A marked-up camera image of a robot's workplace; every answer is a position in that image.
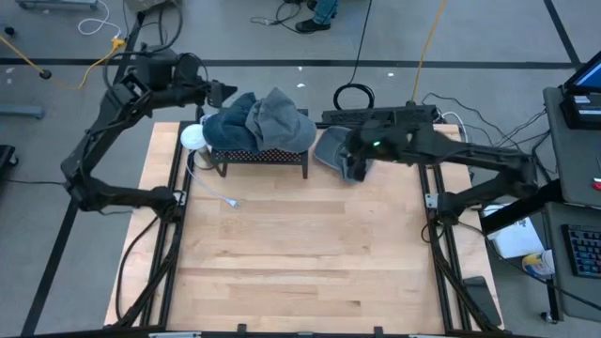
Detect grey floor bar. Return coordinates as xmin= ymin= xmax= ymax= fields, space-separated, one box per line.
xmin=0 ymin=103 xmax=46 ymax=120

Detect can with yellow label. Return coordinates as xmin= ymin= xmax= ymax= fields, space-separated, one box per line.
xmin=520 ymin=249 xmax=557 ymax=279

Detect yellow hanging cable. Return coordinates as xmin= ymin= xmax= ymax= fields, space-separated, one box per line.
xmin=409 ymin=0 xmax=447 ymax=107

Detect black keyboard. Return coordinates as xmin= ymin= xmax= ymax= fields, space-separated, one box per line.
xmin=561 ymin=223 xmax=601 ymax=280

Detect white paper box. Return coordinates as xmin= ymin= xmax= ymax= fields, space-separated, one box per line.
xmin=479 ymin=202 xmax=547 ymax=261

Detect grey floor base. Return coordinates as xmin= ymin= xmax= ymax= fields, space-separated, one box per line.
xmin=15 ymin=0 xmax=100 ymax=11

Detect white cable with plug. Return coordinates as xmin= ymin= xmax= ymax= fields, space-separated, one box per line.
xmin=185 ymin=148 xmax=241 ymax=210

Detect black floor cable loop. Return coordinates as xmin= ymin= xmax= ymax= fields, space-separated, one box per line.
xmin=129 ymin=11 xmax=169 ymax=54

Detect black device box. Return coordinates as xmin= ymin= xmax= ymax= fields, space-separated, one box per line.
xmin=558 ymin=91 xmax=601 ymax=131

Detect white floor cable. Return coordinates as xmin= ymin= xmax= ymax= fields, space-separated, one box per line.
xmin=77 ymin=0 xmax=124 ymax=39

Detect yellow floor cable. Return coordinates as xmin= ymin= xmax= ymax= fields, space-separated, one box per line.
xmin=0 ymin=35 xmax=128 ymax=91

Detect grey desk top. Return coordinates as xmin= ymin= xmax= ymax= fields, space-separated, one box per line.
xmin=539 ymin=200 xmax=601 ymax=325
xmin=542 ymin=85 xmax=601 ymax=208

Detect black perforated metal panel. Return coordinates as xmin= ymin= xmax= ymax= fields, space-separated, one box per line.
xmin=321 ymin=103 xmax=439 ymax=129

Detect black hanging cable with coil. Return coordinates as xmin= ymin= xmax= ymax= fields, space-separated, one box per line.
xmin=331 ymin=0 xmax=377 ymax=113

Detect black flat phone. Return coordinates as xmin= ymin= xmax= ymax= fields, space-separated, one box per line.
xmin=461 ymin=275 xmax=503 ymax=329

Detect grey floor object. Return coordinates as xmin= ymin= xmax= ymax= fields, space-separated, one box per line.
xmin=124 ymin=0 xmax=182 ymax=13

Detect black metal beam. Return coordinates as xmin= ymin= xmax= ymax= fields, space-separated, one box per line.
xmin=478 ymin=177 xmax=564 ymax=236

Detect white round device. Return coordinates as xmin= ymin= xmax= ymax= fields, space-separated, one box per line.
xmin=180 ymin=122 xmax=208 ymax=152

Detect black aluminium table frame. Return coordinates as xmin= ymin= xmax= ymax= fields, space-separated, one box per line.
xmin=103 ymin=119 xmax=506 ymax=338

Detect black floor caster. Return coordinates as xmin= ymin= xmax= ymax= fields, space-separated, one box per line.
xmin=0 ymin=144 xmax=20 ymax=171

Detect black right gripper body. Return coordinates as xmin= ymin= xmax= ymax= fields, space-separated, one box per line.
xmin=346 ymin=124 xmax=372 ymax=163

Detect person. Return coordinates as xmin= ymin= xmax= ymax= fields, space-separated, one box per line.
xmin=294 ymin=0 xmax=340 ymax=35

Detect black perforated metal rack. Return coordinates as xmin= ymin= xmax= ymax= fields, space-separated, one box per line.
xmin=206 ymin=107 xmax=310 ymax=180

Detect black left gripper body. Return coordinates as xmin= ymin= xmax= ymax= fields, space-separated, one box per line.
xmin=180 ymin=55 xmax=212 ymax=108

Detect laptop with blue screen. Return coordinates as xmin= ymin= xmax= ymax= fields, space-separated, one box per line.
xmin=562 ymin=50 xmax=601 ymax=95

